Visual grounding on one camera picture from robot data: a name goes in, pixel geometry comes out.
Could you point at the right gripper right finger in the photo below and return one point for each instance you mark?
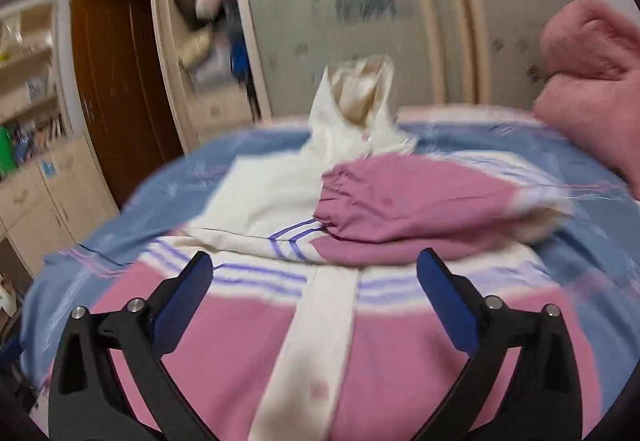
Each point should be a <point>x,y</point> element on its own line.
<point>543,399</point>

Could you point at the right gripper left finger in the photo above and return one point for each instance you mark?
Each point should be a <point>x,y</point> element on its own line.
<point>87,400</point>

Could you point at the pink and cream hooded jacket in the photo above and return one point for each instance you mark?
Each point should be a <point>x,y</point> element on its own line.
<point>315,325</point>

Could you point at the blue plaid bed sheet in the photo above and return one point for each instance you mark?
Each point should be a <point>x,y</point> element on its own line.
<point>594,256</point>

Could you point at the beige bookshelf cabinet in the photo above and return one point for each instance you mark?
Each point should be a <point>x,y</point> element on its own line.
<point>53,193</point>

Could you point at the wardrobe drawer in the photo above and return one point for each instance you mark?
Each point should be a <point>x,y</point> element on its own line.
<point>223,107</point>

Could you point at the brown wooden door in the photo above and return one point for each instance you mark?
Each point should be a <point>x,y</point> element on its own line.
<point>122,92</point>

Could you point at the rolled pink quilt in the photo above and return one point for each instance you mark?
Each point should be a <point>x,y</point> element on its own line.
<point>591,53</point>

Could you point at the clear plastic storage box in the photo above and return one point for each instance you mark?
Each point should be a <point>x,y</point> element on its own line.
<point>215,70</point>

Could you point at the blue garment in wardrobe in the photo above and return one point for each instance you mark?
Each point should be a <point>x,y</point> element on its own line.
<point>239,61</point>

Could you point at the cream crumpled garment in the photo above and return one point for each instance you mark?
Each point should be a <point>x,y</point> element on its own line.
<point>196,48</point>

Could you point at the frosted glass sliding door left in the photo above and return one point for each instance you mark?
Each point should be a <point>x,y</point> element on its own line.
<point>290,43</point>

